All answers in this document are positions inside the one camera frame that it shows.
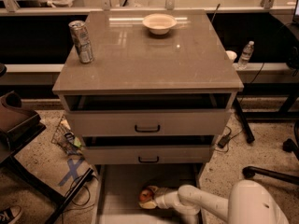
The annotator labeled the middle drawer with black handle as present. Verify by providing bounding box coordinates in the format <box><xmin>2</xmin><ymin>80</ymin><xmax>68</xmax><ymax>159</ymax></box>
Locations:
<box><xmin>82</xmin><ymin>145</ymin><xmax>213</xmax><ymax>164</ymax></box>

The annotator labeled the grey drawer cabinet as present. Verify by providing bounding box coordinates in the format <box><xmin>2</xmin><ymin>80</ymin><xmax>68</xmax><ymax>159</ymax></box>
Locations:
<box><xmin>51</xmin><ymin>9</ymin><xmax>245</xmax><ymax>166</ymax></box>

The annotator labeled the black power adapter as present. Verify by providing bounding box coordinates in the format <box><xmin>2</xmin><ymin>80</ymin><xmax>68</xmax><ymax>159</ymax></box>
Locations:
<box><xmin>218</xmin><ymin>135</ymin><xmax>230</xmax><ymax>148</ymax></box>

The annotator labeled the wire basket with items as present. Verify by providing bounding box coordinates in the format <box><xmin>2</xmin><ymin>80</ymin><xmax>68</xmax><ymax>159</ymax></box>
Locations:
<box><xmin>51</xmin><ymin>116</ymin><xmax>82</xmax><ymax>158</ymax></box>

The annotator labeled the silver drink can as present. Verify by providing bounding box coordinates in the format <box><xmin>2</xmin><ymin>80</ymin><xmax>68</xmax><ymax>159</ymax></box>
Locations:
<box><xmin>68</xmin><ymin>21</ymin><xmax>93</xmax><ymax>63</ymax></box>

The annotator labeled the red apple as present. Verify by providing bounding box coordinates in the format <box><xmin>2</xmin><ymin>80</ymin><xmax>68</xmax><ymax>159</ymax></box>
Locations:
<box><xmin>139</xmin><ymin>189</ymin><xmax>154</xmax><ymax>203</ymax></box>

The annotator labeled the blue tape cross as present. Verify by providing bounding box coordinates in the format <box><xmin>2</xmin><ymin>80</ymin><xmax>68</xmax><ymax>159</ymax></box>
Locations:
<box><xmin>59</xmin><ymin>159</ymin><xmax>84</xmax><ymax>187</ymax></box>

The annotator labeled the clear plastic water bottle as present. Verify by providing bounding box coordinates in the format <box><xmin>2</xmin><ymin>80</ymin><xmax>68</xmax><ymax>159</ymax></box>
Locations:
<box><xmin>237</xmin><ymin>41</ymin><xmax>254</xmax><ymax>69</ymax></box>

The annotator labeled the black white sneaker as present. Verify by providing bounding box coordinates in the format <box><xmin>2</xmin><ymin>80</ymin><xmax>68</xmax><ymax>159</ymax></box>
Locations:
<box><xmin>0</xmin><ymin>205</ymin><xmax>22</xmax><ymax>224</ymax></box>

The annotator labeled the dark chair on left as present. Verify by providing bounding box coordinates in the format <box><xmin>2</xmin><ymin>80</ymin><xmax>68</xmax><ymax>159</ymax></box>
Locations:
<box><xmin>0</xmin><ymin>63</ymin><xmax>94</xmax><ymax>224</ymax></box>

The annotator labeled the white paper cup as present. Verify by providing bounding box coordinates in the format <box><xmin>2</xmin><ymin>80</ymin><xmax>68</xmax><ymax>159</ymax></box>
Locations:
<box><xmin>226</xmin><ymin>50</ymin><xmax>237</xmax><ymax>63</ymax></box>

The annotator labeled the black office chair base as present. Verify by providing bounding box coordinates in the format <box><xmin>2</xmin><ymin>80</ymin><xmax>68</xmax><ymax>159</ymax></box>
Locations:
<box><xmin>242</xmin><ymin>119</ymin><xmax>299</xmax><ymax>187</ymax></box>

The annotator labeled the black table leg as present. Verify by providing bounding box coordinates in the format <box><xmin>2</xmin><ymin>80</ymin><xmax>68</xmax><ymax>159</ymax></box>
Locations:
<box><xmin>233</xmin><ymin>99</ymin><xmax>255</xmax><ymax>144</ymax></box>

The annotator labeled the white paper bowl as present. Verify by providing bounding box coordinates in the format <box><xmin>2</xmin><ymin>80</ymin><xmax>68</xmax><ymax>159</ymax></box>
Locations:
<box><xmin>142</xmin><ymin>14</ymin><xmax>177</xmax><ymax>35</ymax></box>

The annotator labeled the top drawer with black handle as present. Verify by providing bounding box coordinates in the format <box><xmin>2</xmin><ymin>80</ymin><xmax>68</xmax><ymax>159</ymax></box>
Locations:
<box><xmin>65</xmin><ymin>110</ymin><xmax>231</xmax><ymax>137</ymax></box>

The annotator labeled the open bottom drawer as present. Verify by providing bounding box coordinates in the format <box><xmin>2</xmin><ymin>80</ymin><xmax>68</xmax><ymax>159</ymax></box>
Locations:
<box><xmin>92</xmin><ymin>163</ymin><xmax>202</xmax><ymax>224</ymax></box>

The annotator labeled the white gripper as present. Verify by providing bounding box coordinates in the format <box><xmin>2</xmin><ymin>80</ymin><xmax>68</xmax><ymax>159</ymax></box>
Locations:
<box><xmin>139</xmin><ymin>186</ymin><xmax>179</xmax><ymax>209</ymax></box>

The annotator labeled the drawer with black handle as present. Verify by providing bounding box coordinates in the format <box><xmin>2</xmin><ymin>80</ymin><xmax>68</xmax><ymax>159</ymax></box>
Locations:
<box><xmin>82</xmin><ymin>145</ymin><xmax>213</xmax><ymax>164</ymax></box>
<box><xmin>65</xmin><ymin>110</ymin><xmax>231</xmax><ymax>137</ymax></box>

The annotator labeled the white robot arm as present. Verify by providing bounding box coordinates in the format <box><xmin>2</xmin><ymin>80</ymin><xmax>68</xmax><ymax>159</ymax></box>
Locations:
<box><xmin>139</xmin><ymin>180</ymin><xmax>289</xmax><ymax>224</ymax></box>

